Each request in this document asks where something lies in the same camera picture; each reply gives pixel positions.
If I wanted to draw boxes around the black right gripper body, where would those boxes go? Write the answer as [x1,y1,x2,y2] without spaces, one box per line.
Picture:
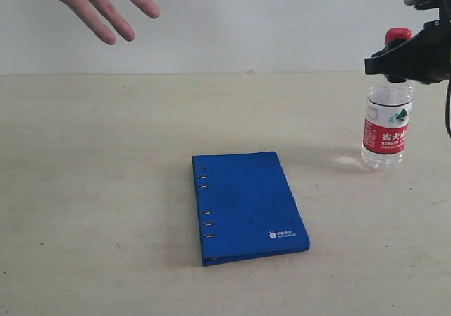
[412,5,450,83]

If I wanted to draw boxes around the clear water bottle red label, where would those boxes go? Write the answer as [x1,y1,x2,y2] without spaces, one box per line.
[361,27,414,171]

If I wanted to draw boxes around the blue ring binder notebook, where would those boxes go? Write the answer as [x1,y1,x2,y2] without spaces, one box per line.
[192,151,310,266]

